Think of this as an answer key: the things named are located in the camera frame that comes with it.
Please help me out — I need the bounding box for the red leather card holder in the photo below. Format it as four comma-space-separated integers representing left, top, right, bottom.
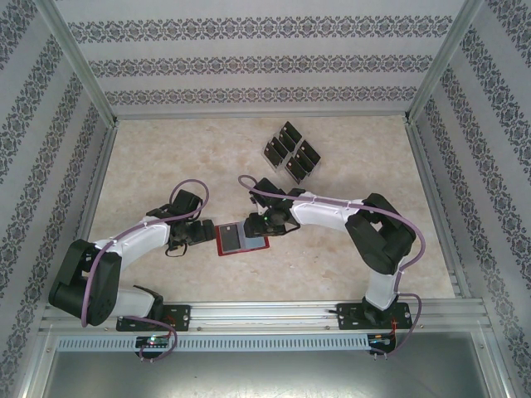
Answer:
214, 222, 270, 257

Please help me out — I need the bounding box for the clear acrylic card stand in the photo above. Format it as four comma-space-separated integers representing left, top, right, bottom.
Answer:
262, 119, 323, 186

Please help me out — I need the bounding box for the grey metal panel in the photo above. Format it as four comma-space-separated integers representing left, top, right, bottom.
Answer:
24, 350, 514, 398

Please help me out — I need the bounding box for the thin black cable loop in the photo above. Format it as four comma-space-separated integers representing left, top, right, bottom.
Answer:
164, 240, 188, 258

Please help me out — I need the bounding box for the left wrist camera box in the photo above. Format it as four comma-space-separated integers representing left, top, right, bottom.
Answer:
172, 189, 203, 213

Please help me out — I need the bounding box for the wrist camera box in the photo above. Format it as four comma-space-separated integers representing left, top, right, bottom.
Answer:
253, 177, 285, 205
172, 189, 203, 213

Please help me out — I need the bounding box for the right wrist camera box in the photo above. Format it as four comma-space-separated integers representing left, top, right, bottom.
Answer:
253, 177, 285, 205

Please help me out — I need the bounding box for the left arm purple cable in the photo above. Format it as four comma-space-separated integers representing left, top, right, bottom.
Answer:
80, 178, 210, 364

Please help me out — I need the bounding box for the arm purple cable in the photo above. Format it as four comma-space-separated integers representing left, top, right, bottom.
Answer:
80, 178, 210, 364
237, 174, 426, 362

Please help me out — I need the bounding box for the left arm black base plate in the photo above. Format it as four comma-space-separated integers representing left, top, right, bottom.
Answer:
115, 304, 192, 332

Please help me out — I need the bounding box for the aluminium mounting rail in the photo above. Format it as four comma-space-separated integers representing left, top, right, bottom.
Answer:
39, 301, 493, 332

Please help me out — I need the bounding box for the aluminium side frame rail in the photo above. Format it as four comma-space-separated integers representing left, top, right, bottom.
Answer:
56, 122, 121, 303
402, 118, 474, 299

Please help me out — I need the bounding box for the grey slotted cable duct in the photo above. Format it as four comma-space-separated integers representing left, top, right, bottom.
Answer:
56, 334, 371, 352

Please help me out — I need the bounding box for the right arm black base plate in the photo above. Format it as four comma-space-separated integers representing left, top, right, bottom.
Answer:
336, 302, 414, 332

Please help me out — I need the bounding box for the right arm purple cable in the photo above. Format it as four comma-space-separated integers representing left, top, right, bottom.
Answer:
237, 174, 426, 362

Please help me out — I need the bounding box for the aluminium frame post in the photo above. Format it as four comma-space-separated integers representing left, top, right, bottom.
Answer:
402, 0, 485, 125
39, 0, 119, 128

